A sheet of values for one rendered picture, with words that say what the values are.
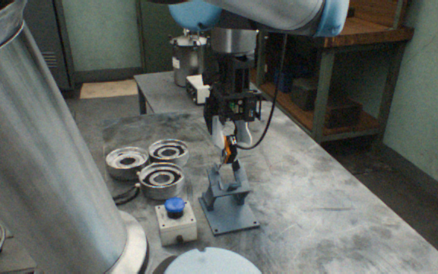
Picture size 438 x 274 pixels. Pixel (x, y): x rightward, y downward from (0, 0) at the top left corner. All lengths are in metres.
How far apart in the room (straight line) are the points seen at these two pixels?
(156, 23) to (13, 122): 3.51
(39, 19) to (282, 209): 2.95
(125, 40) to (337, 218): 3.48
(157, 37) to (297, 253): 3.20
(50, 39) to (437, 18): 2.77
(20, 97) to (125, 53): 3.88
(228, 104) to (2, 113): 0.45
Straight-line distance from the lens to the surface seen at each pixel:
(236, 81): 0.66
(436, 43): 2.42
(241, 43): 0.63
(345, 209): 0.91
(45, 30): 3.54
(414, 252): 0.86
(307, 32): 0.50
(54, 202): 0.32
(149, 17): 3.74
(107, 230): 0.38
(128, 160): 1.02
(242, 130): 0.73
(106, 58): 4.15
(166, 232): 0.76
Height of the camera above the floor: 1.34
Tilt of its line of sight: 28 degrees down
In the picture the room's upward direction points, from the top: straight up
